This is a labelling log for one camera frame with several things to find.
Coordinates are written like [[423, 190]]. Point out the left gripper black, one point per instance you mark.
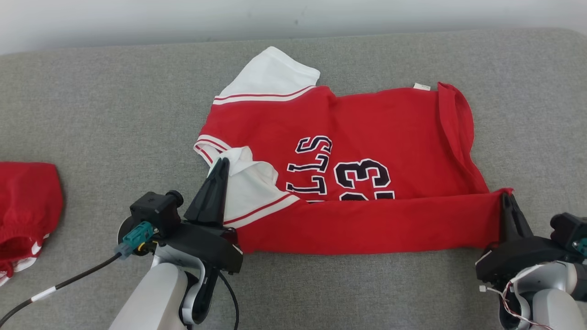
[[206, 245]]

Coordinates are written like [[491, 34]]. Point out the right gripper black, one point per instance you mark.
[[518, 259]]

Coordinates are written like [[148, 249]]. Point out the red basketball jersey number 23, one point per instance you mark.
[[367, 137]]

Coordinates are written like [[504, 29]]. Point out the red shorts with white stripes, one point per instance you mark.
[[25, 206]]

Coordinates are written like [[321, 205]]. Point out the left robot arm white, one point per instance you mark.
[[153, 298]]

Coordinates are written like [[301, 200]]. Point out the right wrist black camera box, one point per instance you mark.
[[568, 231]]

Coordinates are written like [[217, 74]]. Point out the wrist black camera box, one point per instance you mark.
[[568, 231], [156, 211]]

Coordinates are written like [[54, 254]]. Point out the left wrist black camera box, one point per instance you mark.
[[156, 211]]

